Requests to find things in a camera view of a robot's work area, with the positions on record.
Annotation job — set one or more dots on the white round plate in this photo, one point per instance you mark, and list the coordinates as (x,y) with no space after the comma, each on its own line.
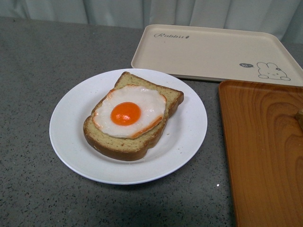
(182,137)

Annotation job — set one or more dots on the bread slice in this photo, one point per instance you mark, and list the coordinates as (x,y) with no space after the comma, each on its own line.
(299,118)
(128,149)

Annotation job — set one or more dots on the fried egg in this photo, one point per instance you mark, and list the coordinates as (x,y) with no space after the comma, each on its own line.
(130,111)

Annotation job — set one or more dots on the beige rabbit tray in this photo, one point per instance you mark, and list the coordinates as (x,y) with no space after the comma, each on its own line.
(216,54)

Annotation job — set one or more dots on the brown wooden tray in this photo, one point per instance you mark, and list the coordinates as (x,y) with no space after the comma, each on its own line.
(264,146)

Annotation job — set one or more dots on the grey curtain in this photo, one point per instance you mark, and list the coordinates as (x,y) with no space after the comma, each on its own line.
(281,18)

